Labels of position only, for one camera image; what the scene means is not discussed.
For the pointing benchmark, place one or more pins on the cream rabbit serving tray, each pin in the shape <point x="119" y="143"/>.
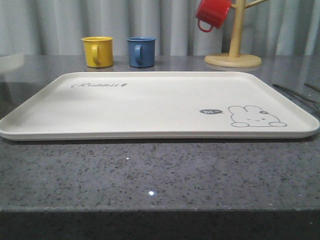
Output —
<point x="133" y="105"/>

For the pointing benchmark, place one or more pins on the silver metal chopstick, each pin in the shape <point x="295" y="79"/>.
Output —
<point x="312" y="86"/>

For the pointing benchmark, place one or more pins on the white round plate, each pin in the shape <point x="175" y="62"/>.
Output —
<point x="10" y="63"/>

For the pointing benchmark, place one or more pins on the blue enamel mug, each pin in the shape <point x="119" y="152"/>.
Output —
<point x="141" y="51"/>

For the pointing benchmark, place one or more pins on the wooden mug tree stand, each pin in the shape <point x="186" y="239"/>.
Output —
<point x="235" y="59"/>

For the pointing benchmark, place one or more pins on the grey pleated curtain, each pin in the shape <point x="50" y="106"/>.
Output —
<point x="56" y="27"/>

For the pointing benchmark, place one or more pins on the red enamel mug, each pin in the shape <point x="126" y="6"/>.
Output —
<point x="212" y="12"/>

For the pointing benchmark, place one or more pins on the yellow enamel mug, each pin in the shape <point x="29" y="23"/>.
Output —
<point x="98" y="51"/>

